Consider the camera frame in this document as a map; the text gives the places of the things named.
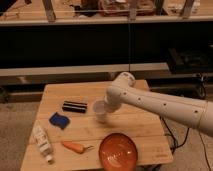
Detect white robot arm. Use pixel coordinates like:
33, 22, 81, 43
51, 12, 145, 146
104, 72, 213, 137

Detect black rectangular box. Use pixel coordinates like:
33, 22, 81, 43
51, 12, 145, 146
62, 101, 87, 113

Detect wooden table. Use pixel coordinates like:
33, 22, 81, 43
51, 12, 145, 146
19, 79, 174, 171

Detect blue sponge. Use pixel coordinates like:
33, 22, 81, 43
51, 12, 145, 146
49, 113, 70, 129

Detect orange bowl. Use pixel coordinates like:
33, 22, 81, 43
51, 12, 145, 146
98, 133, 138, 171

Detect orange carrot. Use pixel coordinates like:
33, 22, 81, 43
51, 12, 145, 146
61, 141, 89, 154

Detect long metal shelf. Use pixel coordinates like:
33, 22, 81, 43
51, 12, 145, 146
0, 63, 169, 85

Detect white tube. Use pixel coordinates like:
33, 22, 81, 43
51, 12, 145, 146
32, 124, 54, 164

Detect black floor cable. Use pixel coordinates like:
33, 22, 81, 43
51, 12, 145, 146
161, 117, 191, 155

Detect black cable right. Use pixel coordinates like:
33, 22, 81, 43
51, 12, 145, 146
198, 132, 213, 171

